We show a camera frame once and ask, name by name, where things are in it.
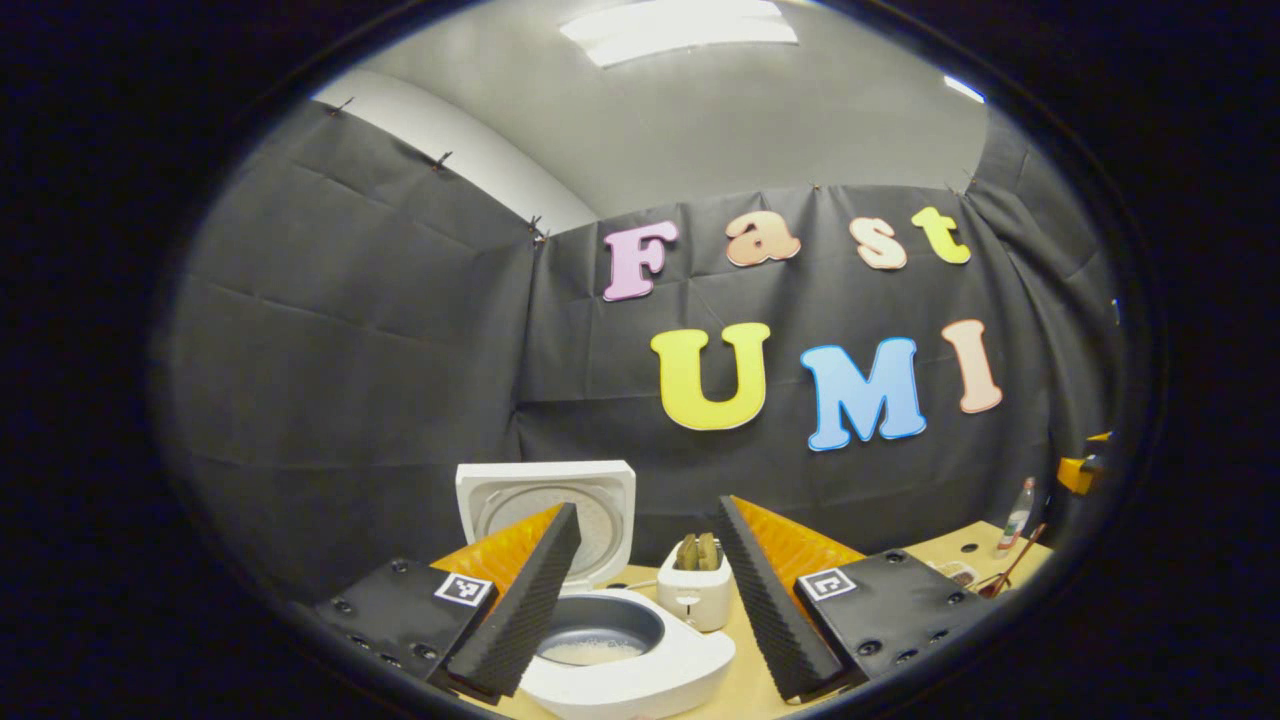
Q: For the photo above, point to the clear bottle with red label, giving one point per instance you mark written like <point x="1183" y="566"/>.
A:
<point x="1018" y="515"/>

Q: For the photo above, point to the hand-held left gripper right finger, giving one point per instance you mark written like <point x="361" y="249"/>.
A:
<point x="770" y="610"/>

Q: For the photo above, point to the white toaster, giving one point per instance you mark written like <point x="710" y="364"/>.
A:
<point x="695" y="600"/>

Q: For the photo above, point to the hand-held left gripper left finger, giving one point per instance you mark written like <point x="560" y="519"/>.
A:
<point x="530" y="610"/>

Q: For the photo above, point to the black backdrop cloth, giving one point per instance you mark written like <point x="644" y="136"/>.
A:
<point x="350" y="350"/>

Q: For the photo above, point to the small ceiling light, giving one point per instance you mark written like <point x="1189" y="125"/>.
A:
<point x="965" y="89"/>

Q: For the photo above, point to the white rice cooker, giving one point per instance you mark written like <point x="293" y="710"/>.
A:
<point x="660" y="670"/>

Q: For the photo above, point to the large ceiling light panel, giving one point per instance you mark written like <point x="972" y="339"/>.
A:
<point x="680" y="30"/>

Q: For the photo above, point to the dark wooden spoon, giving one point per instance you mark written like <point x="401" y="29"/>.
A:
<point x="1015" y="565"/>

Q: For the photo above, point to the brown bread slice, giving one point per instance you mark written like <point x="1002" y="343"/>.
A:
<point x="687" y="552"/>
<point x="708" y="550"/>

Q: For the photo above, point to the thin layer of white rice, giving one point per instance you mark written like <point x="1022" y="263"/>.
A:
<point x="590" y="653"/>

